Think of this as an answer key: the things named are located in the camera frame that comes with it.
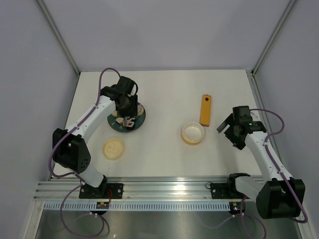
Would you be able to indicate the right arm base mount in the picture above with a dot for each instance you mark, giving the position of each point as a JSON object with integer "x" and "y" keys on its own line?
{"x": 224, "y": 190}

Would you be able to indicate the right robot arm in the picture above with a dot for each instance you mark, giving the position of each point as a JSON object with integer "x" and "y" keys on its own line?
{"x": 281, "y": 195}

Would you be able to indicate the metal serving tongs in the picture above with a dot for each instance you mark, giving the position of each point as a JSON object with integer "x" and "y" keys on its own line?
{"x": 130, "y": 110}

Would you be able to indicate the white rice cake piece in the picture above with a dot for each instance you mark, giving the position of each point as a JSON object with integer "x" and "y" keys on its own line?
{"x": 119, "y": 120}

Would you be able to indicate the sushi roll red centre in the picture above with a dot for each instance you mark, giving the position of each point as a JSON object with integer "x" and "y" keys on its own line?
{"x": 130, "y": 122}

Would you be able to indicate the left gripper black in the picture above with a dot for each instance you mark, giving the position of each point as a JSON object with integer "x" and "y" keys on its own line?
{"x": 132, "y": 111}

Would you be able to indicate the cream round lid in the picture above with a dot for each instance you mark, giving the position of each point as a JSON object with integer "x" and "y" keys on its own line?
{"x": 113, "y": 149}

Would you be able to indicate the white slotted cable duct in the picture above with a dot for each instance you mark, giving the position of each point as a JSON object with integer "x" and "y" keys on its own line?
{"x": 138, "y": 206}

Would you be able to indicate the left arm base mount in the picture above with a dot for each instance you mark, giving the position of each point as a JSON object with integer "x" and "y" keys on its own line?
{"x": 106, "y": 190}

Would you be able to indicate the steamed bun swirl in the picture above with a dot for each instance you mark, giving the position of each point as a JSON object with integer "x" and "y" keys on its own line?
{"x": 140, "y": 109}

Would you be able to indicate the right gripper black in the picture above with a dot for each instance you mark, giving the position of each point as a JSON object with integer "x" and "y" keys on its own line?
{"x": 237, "y": 142}

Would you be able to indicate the aluminium frame rail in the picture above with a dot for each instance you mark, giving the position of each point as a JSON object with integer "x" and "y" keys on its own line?
{"x": 138, "y": 188}

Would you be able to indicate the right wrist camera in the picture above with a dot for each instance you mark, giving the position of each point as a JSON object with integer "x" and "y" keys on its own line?
{"x": 241, "y": 114}

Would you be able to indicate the blue ceramic plate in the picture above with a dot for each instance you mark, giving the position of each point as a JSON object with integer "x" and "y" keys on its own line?
{"x": 139, "y": 120}

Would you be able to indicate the yellow rectangular cutlery case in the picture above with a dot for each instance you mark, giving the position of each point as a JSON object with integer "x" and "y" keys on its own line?
{"x": 205, "y": 111}

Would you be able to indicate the yellow round lunch box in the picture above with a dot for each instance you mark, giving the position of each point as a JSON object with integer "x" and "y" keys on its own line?
{"x": 192, "y": 133}

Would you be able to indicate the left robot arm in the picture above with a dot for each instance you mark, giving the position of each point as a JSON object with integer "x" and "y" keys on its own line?
{"x": 70, "y": 148}

